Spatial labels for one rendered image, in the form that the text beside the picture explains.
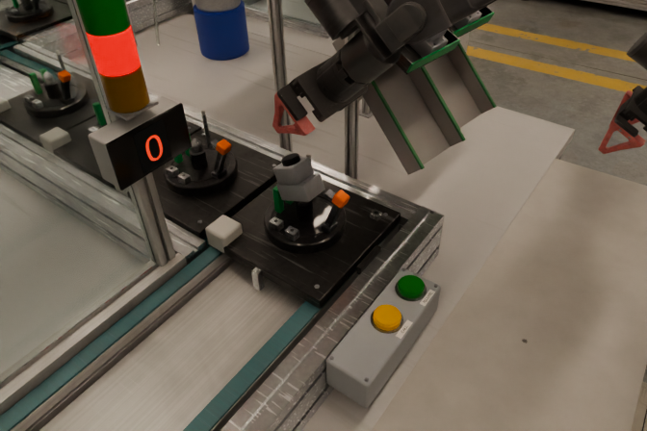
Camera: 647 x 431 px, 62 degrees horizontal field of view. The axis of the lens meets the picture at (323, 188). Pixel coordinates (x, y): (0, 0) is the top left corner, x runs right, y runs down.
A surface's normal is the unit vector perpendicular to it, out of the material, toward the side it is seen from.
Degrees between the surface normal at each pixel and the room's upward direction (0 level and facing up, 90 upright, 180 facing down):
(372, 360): 0
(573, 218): 0
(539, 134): 0
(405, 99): 45
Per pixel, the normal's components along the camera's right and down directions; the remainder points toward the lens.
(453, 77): 0.47, -0.24
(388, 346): -0.03, -0.78
